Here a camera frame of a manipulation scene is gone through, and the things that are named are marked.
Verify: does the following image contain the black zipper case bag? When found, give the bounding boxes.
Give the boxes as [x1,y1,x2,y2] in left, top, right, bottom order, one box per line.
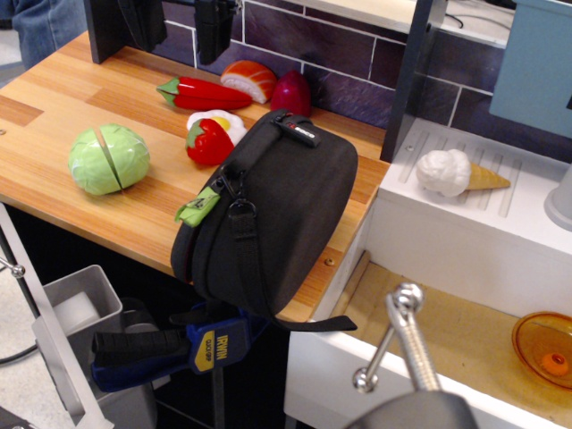
[171,109,358,322]

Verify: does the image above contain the green zipper pull tab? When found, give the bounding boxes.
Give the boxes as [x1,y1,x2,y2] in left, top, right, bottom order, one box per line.
[175,186,220,227]

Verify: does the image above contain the toy fried egg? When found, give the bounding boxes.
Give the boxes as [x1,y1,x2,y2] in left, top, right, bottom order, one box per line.
[187,109,247,146]

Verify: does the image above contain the red toy strawberry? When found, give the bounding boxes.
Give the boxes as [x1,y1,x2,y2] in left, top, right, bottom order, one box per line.
[186,119,234,165]

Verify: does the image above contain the dark red toy onion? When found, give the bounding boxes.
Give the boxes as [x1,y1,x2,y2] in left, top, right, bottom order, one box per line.
[271,71,312,117]

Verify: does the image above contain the toy salmon sushi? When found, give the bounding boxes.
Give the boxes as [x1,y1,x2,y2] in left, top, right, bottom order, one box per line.
[220,60,277,104]

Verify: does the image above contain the blue Irwin bar clamp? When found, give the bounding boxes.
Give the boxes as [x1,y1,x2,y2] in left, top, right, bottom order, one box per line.
[90,304,269,392]

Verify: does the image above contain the red toy chili pepper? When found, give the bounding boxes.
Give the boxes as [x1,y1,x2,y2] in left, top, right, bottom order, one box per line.
[156,77,253,111]

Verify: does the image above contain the white toy ice cream cone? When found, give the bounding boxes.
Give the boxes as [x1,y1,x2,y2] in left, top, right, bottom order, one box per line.
[416,149,511,198]

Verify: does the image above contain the white toy sink unit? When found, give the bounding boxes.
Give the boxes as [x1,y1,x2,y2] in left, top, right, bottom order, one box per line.
[284,120,571,428]

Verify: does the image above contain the green toy cabbage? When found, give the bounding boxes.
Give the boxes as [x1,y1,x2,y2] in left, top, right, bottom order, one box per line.
[68,123,150,196]

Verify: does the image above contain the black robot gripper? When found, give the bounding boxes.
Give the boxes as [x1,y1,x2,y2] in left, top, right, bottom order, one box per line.
[195,0,238,65]

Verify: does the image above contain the grey plastic bin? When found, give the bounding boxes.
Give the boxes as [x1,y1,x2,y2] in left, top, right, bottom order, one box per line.
[32,265,157,428]

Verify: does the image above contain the grey toy faucet base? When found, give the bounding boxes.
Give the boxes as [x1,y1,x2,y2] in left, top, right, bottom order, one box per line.
[544,165,572,231]

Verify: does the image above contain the blue toy cabinet door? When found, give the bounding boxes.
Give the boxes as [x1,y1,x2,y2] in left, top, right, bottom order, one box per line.
[490,1,571,138]

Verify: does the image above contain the orange plastic bowl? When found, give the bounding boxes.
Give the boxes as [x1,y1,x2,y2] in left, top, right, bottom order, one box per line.
[512,312,571,392]

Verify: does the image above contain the person in blue jeans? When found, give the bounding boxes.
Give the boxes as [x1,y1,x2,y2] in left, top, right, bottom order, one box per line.
[1,0,87,70]

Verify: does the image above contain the dark grey shelf post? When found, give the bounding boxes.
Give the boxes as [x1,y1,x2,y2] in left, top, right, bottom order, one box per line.
[380,0,448,163]

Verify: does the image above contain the dark grey left post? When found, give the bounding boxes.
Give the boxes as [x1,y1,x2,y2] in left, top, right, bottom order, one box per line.
[84,0,167,64]

